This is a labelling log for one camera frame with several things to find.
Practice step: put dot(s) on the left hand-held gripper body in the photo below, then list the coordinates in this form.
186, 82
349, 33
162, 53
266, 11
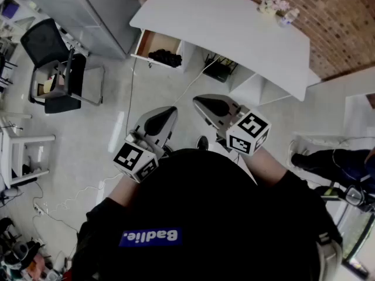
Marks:
155, 121

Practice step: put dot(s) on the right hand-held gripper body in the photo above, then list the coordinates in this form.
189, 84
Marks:
222, 110

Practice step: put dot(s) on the wooden drawer with white front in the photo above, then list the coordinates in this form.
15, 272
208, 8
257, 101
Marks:
158, 41

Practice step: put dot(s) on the person's left forearm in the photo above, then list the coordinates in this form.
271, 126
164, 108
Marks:
124, 190

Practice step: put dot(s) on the person's right forearm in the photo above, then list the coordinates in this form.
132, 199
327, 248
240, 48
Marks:
263, 168

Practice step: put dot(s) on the white desk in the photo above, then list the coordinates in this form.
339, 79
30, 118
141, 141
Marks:
222, 19

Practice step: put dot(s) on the person's left hand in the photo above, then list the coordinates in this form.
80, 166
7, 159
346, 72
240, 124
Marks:
143, 141

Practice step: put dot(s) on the black router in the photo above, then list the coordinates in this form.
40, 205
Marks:
218, 72

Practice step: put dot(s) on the person's black shoe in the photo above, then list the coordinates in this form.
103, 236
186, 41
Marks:
202, 143

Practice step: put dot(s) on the person's black shirt torso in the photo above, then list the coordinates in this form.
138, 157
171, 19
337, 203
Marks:
205, 200

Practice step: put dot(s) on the grey open box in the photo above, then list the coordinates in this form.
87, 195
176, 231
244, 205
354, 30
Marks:
51, 82

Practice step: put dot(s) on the clear plastic bottle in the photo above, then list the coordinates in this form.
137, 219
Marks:
288, 17

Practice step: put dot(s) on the white flower bouquet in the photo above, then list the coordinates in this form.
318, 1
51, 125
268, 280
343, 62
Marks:
272, 3

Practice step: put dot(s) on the grey metal cabinet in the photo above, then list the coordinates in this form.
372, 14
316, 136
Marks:
96, 10

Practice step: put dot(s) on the black office chair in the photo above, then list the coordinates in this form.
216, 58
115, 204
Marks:
44, 42

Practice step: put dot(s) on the white low shelf unit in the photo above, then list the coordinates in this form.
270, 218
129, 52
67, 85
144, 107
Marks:
17, 140

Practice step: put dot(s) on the white power strip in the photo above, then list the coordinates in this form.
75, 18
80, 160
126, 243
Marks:
38, 209

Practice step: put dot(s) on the white shelving rack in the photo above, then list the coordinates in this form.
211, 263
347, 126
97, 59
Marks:
17, 1

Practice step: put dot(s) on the pink box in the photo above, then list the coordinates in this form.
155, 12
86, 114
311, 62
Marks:
36, 263

